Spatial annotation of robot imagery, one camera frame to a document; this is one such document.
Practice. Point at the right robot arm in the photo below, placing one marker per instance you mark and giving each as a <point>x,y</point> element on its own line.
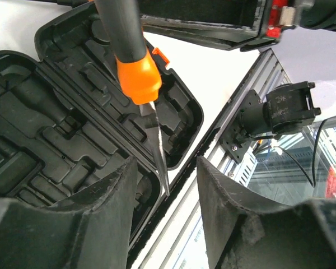
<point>294,106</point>

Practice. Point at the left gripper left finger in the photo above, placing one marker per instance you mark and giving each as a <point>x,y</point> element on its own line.
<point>90,229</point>

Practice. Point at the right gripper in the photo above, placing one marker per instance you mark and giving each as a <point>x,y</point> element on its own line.
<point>312,15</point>

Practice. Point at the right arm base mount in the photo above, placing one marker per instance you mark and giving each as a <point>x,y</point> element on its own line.
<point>250,120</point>

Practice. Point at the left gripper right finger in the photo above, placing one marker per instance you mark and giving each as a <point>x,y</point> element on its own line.
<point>263,233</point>

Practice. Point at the aluminium frame rail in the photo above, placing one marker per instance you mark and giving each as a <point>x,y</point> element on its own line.
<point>184,237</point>

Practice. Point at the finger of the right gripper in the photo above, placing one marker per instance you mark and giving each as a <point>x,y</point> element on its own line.
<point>219,24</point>

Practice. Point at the blue slotted cable duct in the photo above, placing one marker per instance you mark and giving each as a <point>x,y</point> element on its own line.
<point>243,172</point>

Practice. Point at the black plastic tool case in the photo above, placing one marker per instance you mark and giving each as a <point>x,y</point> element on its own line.
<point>65,123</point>

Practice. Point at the orange handled needle-nose pliers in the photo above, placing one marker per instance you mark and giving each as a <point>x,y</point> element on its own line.
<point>138,74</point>

